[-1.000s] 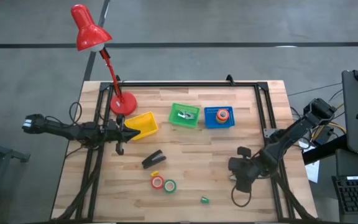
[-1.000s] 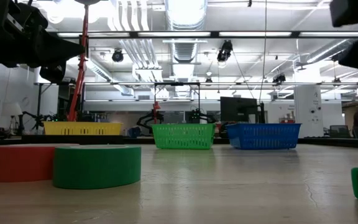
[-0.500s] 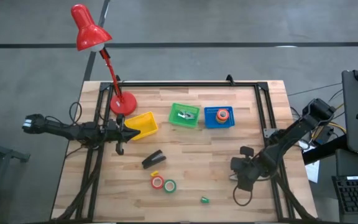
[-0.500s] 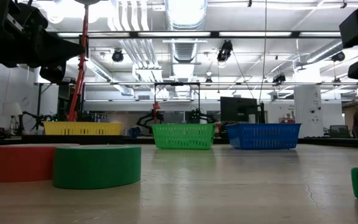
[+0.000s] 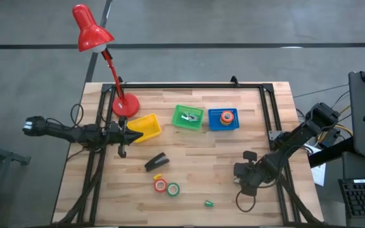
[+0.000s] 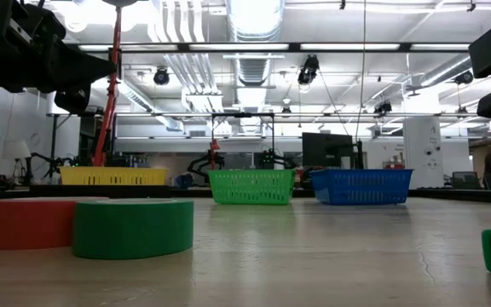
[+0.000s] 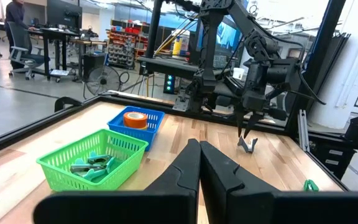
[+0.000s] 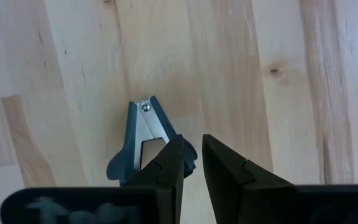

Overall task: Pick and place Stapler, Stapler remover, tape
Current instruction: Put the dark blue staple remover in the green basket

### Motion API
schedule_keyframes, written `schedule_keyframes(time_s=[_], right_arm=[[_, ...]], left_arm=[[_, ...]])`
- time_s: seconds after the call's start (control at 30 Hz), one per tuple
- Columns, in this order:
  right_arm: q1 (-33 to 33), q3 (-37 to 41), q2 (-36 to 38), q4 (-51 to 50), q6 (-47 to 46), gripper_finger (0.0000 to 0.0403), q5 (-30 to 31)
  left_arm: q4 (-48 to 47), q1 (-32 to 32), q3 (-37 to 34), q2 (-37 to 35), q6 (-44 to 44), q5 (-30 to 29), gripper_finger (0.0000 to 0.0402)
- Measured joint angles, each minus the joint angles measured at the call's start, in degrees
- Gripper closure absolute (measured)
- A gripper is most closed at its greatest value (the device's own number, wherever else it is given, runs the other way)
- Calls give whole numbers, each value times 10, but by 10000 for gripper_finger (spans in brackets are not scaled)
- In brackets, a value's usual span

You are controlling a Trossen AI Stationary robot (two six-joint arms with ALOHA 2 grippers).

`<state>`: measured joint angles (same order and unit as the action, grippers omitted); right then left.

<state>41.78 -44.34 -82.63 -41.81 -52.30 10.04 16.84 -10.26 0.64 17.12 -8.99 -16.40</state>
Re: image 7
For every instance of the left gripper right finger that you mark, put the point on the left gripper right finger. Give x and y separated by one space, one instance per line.
222 186

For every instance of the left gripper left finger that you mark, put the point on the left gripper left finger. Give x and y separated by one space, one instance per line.
179 186

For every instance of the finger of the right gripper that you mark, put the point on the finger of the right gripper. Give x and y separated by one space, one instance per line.
252 123
240 121

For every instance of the grey metal clip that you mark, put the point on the grey metal clip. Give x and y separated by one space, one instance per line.
244 146

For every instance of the orange tape roll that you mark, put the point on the orange tape roll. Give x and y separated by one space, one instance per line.
135 120

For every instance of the green staple remover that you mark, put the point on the green staple remover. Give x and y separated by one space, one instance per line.
310 186

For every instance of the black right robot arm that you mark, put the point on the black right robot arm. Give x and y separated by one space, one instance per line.
211 46

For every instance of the blue lit screen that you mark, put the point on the blue lit screen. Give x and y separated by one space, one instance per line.
227 37

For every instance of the blue plastic basket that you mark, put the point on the blue plastic basket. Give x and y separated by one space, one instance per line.
154 119

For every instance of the computer tower with lights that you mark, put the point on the computer tower with lights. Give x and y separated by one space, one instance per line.
169 84

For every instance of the yellow bottle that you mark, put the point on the yellow bottle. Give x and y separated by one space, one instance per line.
177 45

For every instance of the green plastic basket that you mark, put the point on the green plastic basket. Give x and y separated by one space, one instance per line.
73 182

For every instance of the black floor fan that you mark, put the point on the black floor fan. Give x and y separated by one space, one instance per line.
102 80

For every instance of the parts shelf with bins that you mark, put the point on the parts shelf with bins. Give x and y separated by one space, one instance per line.
123 46

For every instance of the black table clamp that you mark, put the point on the black table clamp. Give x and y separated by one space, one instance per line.
65 101

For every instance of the black office desk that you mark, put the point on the black office desk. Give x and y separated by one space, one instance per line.
54 32

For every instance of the black desk monitor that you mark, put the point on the black desk monitor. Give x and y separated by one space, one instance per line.
64 14

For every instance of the grey office chair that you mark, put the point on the grey office chair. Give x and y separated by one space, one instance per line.
20 46

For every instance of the person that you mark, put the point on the person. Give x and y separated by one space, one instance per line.
14 15

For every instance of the black rig post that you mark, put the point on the black rig post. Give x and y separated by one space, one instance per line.
319 62

